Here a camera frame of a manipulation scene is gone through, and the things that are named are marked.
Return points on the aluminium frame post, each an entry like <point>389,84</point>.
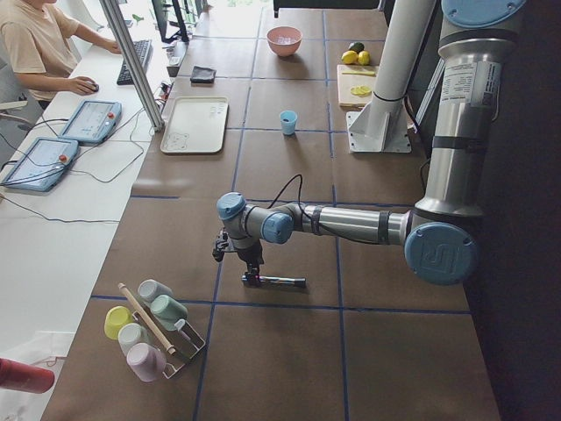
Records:
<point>115,18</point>

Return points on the teach pendant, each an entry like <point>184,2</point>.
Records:
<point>42,165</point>
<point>92,122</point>

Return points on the white cup rack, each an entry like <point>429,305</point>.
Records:
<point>180,347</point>

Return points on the light blue cup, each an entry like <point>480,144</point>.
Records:
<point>288,128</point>

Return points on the person in beige shirt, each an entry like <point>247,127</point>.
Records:
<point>35,35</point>

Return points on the teach pendant near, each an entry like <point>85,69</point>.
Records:
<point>42,165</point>

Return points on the lemon slices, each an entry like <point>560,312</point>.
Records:
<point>361,90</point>

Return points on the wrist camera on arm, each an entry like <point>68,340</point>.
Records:
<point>222,245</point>

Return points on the grey cup on rack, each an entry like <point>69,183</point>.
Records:
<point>150,289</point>

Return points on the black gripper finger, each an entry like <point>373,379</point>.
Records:
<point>249,275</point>
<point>256,279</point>

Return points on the red bottle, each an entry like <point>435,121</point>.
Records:
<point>24,377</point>

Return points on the white cup on rack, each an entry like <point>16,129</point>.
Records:
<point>130,335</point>

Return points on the green avocado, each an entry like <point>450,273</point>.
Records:
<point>356,46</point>

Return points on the folded grey cloth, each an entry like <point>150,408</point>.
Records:
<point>202,75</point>

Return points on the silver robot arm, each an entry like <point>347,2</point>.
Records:
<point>439,234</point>
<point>324,4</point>

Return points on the yellow cup on rack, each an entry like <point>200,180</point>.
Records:
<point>116,318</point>

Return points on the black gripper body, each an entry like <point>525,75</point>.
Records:
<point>251,254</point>

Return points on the pink bowl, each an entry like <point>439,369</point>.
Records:
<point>286,31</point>

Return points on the wooden cutting board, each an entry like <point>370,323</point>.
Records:
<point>345,82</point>

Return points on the pink cup on rack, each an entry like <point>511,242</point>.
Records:
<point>146,361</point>

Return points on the teach pendant far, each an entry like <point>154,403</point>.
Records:
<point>92,122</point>

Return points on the mint cup on rack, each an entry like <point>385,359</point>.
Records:
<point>168,311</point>

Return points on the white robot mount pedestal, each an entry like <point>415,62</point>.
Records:
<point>381,125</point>

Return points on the cream bear tray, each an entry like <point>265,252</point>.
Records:
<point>196,125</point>

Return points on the yellow lemon left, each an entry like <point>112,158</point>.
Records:
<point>349,57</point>

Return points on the yellow-green plastic knife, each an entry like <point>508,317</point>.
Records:
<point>364,73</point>

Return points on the metal muddler with black tip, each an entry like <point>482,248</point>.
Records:
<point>279,281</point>

